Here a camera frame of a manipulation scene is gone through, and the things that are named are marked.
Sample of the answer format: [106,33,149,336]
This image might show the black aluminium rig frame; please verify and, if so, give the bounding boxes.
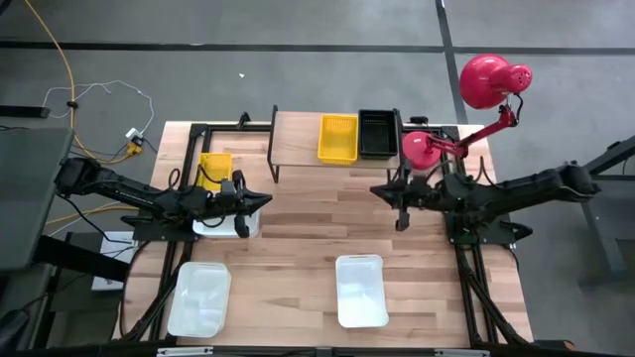
[113,111,576,357]

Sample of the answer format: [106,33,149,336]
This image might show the grey desk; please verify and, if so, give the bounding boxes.
[0,127,131,284]

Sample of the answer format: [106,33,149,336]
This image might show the white plastic bin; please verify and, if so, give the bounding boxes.
[335,254,391,330]
[167,261,233,339]
[191,207,262,240]

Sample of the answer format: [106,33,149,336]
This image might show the white box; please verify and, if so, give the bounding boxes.
[91,231,138,293]

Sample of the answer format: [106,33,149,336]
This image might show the yellow plastic basket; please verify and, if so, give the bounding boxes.
[317,114,359,167]
[196,152,234,193]

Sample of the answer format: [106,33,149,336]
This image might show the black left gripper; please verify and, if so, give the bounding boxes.
[197,171,274,239]

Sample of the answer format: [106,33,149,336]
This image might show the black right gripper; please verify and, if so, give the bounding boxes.
[369,161,450,233]

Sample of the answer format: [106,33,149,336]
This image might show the yellow extension cable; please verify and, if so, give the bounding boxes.
[24,0,145,225]

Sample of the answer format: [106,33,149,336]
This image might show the black plastic basket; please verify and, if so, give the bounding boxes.
[357,109,400,161]

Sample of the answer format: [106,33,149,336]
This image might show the black power strip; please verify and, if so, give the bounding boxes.
[0,104,51,119]

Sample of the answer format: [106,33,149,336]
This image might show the red desk lamp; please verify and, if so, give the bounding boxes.
[401,53,535,172]

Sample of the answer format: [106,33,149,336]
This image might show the wooden shelf with black legs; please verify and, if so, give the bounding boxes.
[266,104,404,184]

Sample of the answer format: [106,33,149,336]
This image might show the silver metal bracket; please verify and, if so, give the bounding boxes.
[434,348,490,357]
[156,346,214,357]

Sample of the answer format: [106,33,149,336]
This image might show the white cable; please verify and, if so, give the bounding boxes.
[42,79,156,138]

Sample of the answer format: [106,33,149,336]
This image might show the dark metal frame table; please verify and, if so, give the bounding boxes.
[577,133,635,289]

